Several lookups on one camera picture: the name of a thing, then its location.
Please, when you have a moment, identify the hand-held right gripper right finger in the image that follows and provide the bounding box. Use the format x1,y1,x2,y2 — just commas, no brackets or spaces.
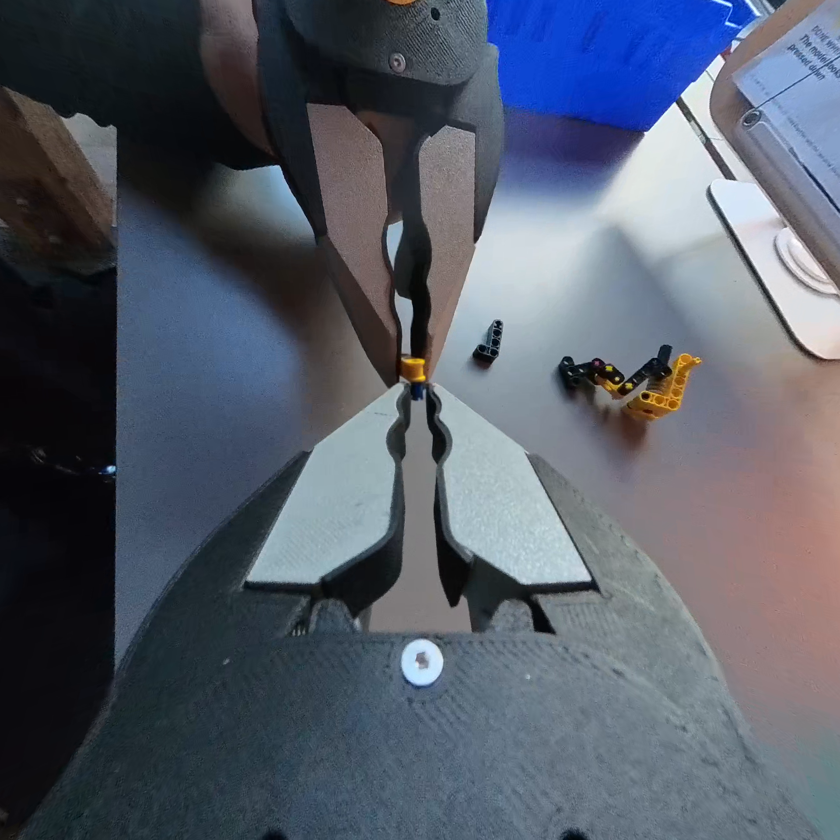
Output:
427,383,595,608

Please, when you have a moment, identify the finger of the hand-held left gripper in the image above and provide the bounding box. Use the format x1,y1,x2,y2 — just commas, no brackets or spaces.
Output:
392,126,479,366
305,103,404,387

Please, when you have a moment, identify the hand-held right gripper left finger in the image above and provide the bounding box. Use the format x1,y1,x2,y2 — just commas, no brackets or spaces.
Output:
245,382,410,618

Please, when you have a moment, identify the person's left forearm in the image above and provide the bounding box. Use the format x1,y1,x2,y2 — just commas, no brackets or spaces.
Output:
0,0,277,172

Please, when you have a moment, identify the black angled lego beam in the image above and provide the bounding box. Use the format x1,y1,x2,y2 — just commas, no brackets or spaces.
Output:
472,319,505,364

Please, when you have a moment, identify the yellow and black lego assembly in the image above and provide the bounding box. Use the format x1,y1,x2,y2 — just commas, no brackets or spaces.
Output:
558,344,702,421

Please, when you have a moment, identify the person's left hand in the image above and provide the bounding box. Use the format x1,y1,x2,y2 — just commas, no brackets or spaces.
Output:
199,0,282,160

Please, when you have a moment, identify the blue storage bin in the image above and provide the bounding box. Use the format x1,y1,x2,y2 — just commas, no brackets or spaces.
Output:
486,0,756,132

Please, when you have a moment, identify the silver computer monitor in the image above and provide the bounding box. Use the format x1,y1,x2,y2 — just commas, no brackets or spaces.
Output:
705,0,840,361

